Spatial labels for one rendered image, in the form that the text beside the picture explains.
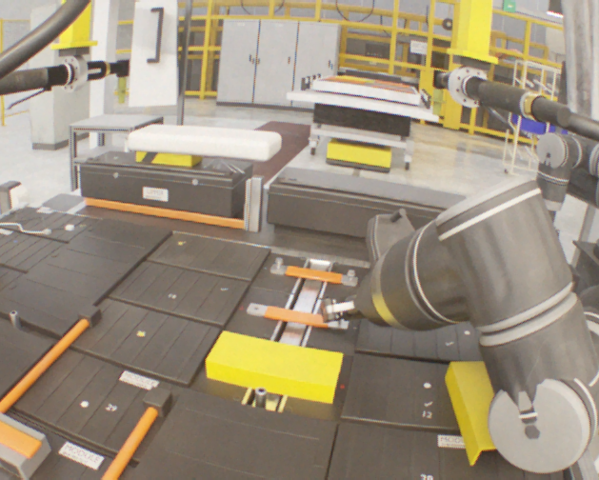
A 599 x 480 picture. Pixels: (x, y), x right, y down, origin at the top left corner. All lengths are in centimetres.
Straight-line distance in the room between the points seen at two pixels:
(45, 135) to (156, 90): 362
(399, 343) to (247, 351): 22
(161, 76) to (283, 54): 646
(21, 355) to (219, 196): 58
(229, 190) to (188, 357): 48
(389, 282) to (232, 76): 954
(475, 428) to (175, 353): 39
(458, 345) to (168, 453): 44
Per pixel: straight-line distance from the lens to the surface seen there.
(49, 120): 666
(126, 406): 55
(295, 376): 57
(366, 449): 52
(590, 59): 153
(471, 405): 56
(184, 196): 104
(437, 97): 108
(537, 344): 38
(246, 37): 986
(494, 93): 80
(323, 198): 96
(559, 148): 133
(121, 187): 112
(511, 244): 37
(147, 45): 335
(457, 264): 39
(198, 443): 50
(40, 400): 59
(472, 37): 92
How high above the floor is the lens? 139
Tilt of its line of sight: 24 degrees down
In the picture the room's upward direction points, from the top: 5 degrees clockwise
